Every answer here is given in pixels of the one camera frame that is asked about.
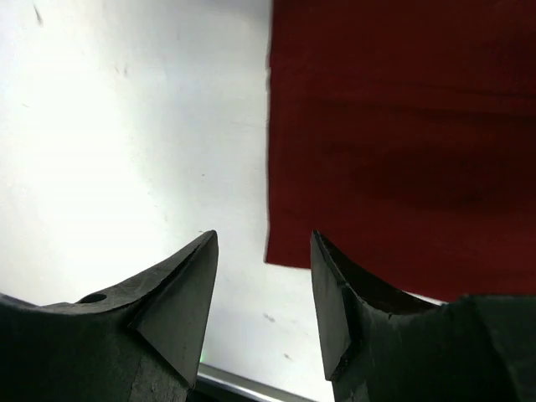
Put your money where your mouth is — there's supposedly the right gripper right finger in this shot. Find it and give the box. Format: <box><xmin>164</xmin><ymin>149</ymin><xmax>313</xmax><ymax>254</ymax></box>
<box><xmin>311</xmin><ymin>232</ymin><xmax>535</xmax><ymax>401</ymax></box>

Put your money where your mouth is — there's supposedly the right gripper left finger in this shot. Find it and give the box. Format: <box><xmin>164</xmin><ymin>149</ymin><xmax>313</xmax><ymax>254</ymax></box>
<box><xmin>1</xmin><ymin>230</ymin><xmax>219</xmax><ymax>401</ymax></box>

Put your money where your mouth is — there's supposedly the dark red t-shirt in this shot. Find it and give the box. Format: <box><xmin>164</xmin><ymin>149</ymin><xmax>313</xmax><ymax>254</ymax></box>
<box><xmin>265</xmin><ymin>1</ymin><xmax>535</xmax><ymax>301</ymax></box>

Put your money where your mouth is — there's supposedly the aluminium front rail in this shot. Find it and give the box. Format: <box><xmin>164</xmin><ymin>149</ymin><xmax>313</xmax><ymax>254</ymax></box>
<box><xmin>196</xmin><ymin>363</ymin><xmax>334</xmax><ymax>401</ymax></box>

